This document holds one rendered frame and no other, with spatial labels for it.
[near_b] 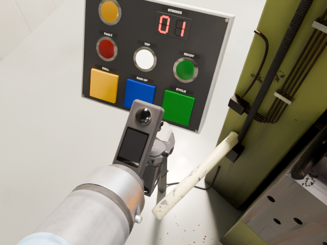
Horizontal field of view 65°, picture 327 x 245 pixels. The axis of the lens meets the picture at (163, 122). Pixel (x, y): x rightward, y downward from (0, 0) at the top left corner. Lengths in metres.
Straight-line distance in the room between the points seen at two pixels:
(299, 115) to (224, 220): 0.90
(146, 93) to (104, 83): 0.11
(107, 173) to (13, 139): 1.70
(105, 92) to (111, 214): 0.43
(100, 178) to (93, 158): 1.41
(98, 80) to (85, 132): 1.19
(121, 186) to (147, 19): 0.40
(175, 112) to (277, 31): 0.33
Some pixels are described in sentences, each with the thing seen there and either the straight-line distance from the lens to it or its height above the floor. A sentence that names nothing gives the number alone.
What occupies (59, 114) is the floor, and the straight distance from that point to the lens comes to 2.01.
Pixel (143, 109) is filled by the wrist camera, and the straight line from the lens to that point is 0.37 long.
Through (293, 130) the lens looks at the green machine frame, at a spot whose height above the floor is 0.83.
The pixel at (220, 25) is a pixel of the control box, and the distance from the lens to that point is 0.57.
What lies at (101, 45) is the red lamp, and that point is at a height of 1.10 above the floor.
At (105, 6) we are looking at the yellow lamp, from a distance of 0.65.
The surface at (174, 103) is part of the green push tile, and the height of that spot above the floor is 1.02.
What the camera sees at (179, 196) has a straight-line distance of 0.92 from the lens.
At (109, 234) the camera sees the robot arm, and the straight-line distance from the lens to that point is 0.30.
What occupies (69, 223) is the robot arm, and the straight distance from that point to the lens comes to 0.29.
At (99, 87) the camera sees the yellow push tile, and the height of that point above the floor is 1.01.
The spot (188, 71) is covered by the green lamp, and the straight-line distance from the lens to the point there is 0.59.
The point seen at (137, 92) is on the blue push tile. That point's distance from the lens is 0.64.
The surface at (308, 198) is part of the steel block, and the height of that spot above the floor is 0.89.
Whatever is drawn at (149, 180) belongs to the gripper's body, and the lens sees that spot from 0.43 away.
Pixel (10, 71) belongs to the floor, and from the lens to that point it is 2.47.
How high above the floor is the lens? 1.51
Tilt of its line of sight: 56 degrees down
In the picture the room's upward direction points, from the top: straight up
